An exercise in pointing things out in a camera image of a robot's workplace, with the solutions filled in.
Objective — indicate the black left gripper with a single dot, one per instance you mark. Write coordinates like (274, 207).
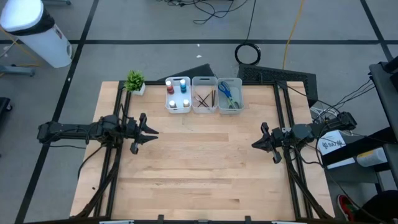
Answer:
(136, 130)

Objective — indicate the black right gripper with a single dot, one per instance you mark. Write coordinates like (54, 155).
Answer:
(275, 138)

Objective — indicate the red paint bottle white cap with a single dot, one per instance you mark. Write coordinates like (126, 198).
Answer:
(170, 88)

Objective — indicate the thin brown paint brushes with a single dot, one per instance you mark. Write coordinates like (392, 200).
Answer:
(199, 96)

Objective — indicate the paintbrush with gold ferrule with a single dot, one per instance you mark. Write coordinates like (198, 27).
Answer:
(214, 98)

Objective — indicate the paintbrush with silver ferrule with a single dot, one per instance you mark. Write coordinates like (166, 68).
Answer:
(212, 98)

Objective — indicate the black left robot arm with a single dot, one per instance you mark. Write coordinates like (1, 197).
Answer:
(71, 130)

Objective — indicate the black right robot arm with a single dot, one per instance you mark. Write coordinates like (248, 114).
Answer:
(311, 130)

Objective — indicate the beige paint bottle white cap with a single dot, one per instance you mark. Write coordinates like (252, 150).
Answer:
(186, 103)

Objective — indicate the blue paint bottle white cap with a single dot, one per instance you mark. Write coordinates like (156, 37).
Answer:
(183, 87)

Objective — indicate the white plastic bin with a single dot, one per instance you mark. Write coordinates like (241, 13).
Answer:
(178, 96)

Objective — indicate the green plant in white pot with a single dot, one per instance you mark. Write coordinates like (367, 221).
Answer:
(134, 81)

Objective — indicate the grey plastic bin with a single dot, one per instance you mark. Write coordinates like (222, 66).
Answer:
(238, 90)

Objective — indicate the white labelled box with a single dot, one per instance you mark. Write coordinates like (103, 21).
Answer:
(332, 144)

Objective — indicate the black perforated panel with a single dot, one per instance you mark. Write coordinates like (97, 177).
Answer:
(273, 74)

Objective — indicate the clear plastic bin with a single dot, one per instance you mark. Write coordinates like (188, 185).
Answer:
(203, 84)

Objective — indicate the person's foot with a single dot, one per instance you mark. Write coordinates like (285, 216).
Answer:
(346, 207)

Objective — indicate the clear plastic container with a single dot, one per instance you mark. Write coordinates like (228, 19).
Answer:
(371, 158)

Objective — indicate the black cart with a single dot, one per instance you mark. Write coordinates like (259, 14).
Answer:
(385, 93)

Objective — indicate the person's leg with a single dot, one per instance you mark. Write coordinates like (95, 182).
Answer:
(382, 210)

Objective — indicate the white trash can black liner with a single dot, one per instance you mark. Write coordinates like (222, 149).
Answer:
(46, 43)

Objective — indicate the black floor object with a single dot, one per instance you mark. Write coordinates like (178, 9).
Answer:
(4, 109)

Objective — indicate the grey stand foot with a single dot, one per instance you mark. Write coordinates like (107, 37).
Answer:
(15, 70)

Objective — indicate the black aluminium table frame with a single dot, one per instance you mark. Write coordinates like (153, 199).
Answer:
(155, 82)

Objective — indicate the black mount bracket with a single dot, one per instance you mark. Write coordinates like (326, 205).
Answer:
(247, 219)
(160, 218)

